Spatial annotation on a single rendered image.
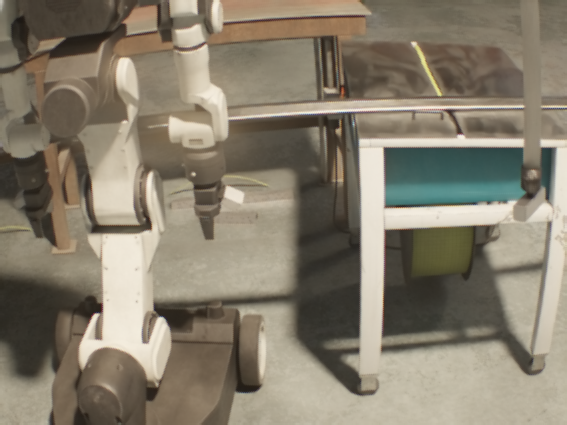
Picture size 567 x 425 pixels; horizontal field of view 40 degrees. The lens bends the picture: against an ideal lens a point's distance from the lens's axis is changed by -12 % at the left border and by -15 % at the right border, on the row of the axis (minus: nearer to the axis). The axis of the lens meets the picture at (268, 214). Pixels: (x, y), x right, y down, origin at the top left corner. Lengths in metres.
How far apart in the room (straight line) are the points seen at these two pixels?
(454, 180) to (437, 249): 0.49
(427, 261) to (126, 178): 0.98
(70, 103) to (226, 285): 1.35
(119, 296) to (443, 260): 0.99
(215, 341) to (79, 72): 0.89
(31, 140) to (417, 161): 0.90
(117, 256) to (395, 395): 0.82
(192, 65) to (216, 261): 1.34
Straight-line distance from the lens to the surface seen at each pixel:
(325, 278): 2.87
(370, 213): 2.02
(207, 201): 1.95
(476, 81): 2.41
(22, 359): 2.63
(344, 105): 2.10
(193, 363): 2.21
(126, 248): 2.07
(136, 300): 2.06
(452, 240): 2.52
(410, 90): 2.29
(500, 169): 2.08
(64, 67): 1.72
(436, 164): 2.04
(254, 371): 2.28
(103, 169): 1.98
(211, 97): 1.82
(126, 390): 1.88
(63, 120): 1.68
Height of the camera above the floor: 1.44
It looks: 26 degrees down
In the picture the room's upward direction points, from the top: 4 degrees counter-clockwise
